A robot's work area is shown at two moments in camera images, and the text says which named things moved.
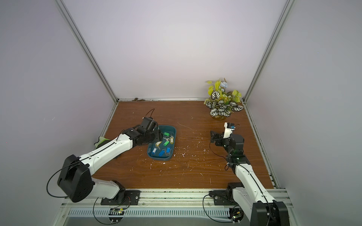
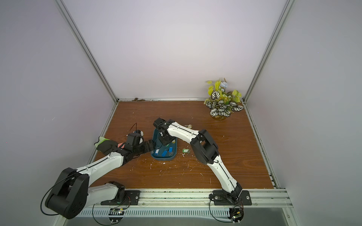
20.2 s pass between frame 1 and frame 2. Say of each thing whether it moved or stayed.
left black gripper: moved
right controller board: stayed
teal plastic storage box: stayed
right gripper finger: moved
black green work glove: stayed
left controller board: stayed
